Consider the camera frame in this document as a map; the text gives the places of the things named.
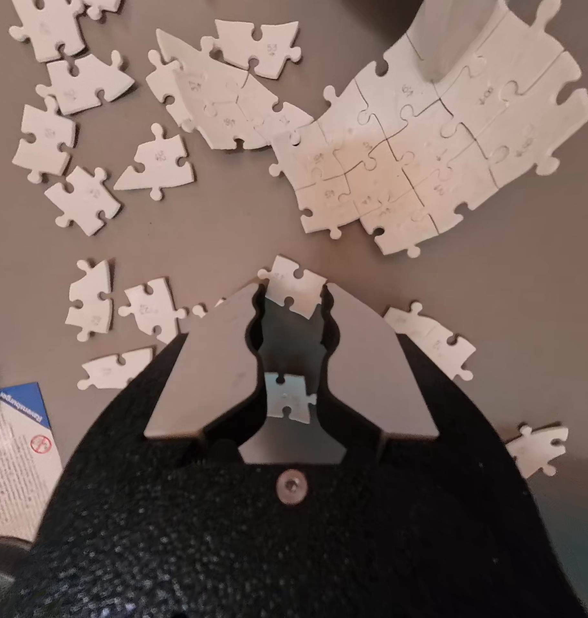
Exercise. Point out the assembled curved puzzle ball section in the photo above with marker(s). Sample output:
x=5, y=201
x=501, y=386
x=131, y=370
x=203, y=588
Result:
x=400, y=159

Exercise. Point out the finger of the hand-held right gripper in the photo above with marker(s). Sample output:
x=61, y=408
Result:
x=453, y=34

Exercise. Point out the single white puzzle piece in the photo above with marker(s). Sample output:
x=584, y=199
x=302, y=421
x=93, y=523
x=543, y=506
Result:
x=294, y=285

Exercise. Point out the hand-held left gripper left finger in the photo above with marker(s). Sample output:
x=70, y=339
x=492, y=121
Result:
x=207, y=376

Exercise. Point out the white puzzle pieces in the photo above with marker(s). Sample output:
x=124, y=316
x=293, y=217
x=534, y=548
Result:
x=86, y=82

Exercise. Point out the white printed instruction leaflet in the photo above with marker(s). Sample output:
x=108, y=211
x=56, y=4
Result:
x=9, y=473

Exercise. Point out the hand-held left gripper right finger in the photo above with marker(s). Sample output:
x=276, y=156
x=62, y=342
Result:
x=376, y=381

